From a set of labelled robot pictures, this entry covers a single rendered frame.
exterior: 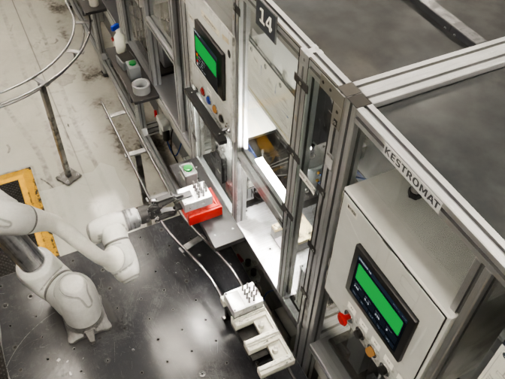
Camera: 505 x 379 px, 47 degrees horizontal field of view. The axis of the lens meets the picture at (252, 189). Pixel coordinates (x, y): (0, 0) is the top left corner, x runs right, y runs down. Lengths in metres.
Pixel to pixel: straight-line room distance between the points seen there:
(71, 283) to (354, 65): 1.41
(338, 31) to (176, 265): 1.45
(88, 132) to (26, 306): 1.99
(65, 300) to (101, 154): 2.01
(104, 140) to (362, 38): 2.96
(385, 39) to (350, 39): 0.09
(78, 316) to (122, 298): 0.27
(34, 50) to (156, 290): 3.18
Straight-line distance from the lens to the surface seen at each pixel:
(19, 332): 2.67
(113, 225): 2.39
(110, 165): 4.16
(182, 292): 2.63
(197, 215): 2.52
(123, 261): 2.32
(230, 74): 2.04
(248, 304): 2.30
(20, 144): 4.49
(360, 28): 1.69
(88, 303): 2.42
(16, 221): 1.98
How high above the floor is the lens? 2.89
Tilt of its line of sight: 47 degrees down
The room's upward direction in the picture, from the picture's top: 2 degrees clockwise
